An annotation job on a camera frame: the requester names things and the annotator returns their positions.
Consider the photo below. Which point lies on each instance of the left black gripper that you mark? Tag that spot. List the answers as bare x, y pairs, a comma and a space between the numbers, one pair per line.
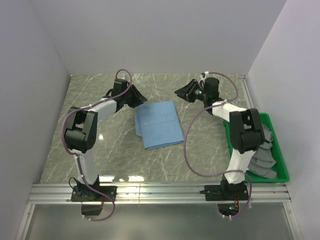
139, 98

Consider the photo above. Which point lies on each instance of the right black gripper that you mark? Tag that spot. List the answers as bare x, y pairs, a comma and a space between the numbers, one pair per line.
185, 91

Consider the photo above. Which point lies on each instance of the light blue long sleeve shirt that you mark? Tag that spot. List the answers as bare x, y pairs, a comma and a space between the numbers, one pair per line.
158, 124

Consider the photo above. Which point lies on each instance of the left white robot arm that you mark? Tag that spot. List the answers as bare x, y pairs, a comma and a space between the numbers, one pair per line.
79, 128

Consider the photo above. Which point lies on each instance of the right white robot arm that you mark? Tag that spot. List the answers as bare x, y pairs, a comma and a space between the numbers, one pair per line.
222, 109

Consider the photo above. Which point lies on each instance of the grey long sleeve shirt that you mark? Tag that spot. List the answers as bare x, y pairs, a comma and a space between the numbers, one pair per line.
262, 161

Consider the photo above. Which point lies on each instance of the green plastic bin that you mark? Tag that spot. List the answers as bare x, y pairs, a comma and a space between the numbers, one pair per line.
277, 160

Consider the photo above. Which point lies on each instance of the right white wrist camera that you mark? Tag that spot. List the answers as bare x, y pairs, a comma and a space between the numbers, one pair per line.
203, 77

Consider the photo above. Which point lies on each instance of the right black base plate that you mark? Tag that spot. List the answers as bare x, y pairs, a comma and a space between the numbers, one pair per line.
215, 193

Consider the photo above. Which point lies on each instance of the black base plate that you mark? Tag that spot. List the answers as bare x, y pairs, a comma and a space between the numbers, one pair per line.
81, 193
215, 193

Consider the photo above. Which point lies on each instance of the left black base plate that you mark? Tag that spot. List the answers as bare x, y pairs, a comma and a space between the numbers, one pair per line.
81, 193

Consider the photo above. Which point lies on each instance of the aluminium mounting rail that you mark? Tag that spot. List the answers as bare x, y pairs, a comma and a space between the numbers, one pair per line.
157, 193

